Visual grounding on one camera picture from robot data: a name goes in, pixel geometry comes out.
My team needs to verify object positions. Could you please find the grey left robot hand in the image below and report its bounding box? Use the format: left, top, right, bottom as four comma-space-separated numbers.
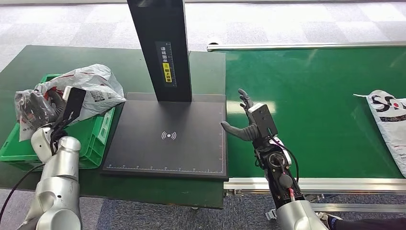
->
16, 90, 67, 131

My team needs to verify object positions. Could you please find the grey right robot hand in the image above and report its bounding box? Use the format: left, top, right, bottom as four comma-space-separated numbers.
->
220, 89, 260, 142

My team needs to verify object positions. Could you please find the grey mailer bag red print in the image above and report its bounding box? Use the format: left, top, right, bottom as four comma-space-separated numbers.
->
14, 64, 127, 143

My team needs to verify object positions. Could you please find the green conveyor belt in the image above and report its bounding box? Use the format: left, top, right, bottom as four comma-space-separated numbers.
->
225, 46, 406, 179

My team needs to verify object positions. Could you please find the green plastic crate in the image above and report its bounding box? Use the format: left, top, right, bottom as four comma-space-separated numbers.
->
0, 73, 116, 173

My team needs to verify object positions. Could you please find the black scanner platform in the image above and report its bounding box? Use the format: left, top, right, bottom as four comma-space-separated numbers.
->
101, 92, 229, 182

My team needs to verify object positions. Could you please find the black yellow column label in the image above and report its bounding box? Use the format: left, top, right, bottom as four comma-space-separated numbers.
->
155, 41, 178, 88

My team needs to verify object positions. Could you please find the dark green table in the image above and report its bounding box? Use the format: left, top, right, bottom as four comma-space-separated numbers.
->
0, 45, 227, 210

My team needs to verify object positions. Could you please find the person's shoe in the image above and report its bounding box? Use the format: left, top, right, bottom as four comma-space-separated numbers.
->
317, 212, 343, 230

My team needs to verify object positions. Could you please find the black scanner column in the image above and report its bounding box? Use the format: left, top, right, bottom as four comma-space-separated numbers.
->
126, 0, 193, 103

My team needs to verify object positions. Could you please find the white mailer bag black print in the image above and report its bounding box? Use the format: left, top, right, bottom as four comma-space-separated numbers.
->
352, 90, 406, 179

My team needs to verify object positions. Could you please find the person's leg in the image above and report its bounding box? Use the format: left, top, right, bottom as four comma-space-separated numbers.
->
331, 216, 406, 230

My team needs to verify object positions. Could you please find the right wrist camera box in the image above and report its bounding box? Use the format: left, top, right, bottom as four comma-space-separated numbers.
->
247, 103, 279, 139

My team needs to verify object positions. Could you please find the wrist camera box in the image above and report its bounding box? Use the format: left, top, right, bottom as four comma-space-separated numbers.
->
58, 85, 87, 128
247, 103, 279, 139

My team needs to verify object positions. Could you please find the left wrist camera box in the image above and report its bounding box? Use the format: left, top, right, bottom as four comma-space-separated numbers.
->
58, 85, 87, 128

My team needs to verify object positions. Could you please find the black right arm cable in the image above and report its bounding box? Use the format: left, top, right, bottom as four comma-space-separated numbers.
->
269, 136, 300, 184

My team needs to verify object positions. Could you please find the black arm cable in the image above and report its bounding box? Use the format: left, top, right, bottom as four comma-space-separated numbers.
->
269, 136, 300, 184
0, 162, 45, 223

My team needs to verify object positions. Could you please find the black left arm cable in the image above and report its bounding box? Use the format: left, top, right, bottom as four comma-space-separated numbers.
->
0, 162, 45, 223

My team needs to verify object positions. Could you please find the aluminium conveyor side rail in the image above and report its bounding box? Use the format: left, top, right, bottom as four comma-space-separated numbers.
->
223, 177, 406, 195
206, 41, 406, 53

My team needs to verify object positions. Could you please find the aluminium conveyor frame bar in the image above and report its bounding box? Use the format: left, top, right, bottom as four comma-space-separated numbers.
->
309, 203, 406, 214

